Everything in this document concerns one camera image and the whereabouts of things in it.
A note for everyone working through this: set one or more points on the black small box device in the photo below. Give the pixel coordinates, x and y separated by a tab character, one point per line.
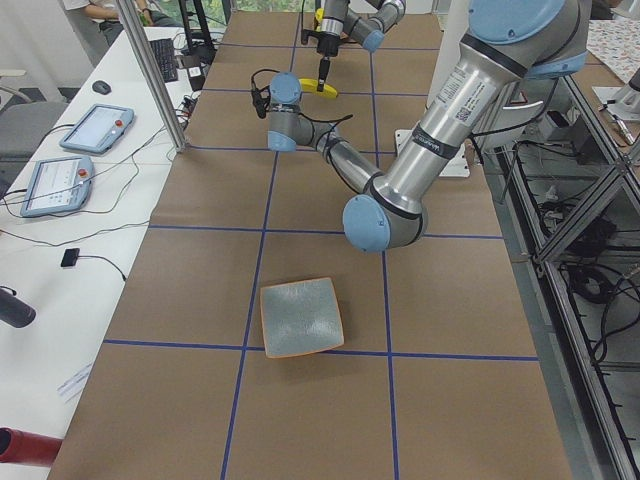
70	257

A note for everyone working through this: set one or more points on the aluminium frame post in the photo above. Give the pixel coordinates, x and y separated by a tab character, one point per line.
143	53

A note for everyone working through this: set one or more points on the black keyboard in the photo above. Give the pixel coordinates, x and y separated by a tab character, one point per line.
163	51

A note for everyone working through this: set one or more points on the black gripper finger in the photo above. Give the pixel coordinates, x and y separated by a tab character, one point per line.
323	71

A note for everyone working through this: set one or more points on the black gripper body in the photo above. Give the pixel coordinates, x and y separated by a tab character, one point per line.
327	45

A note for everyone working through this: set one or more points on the black computer mouse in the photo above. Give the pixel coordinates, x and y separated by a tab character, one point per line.
101	87

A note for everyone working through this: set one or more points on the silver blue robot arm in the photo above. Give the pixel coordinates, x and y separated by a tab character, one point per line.
339	24
505	42

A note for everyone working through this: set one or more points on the teach pendant near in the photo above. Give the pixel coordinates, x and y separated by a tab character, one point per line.
59	185

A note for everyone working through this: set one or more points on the teach pendant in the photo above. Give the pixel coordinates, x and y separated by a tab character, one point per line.
98	129
59	185

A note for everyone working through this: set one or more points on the teach pendant far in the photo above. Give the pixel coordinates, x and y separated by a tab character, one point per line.
98	129

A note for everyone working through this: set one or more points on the yellow banana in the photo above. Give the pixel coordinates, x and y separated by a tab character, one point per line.
313	86

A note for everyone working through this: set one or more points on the red cylinder object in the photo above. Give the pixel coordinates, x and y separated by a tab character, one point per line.
27	448

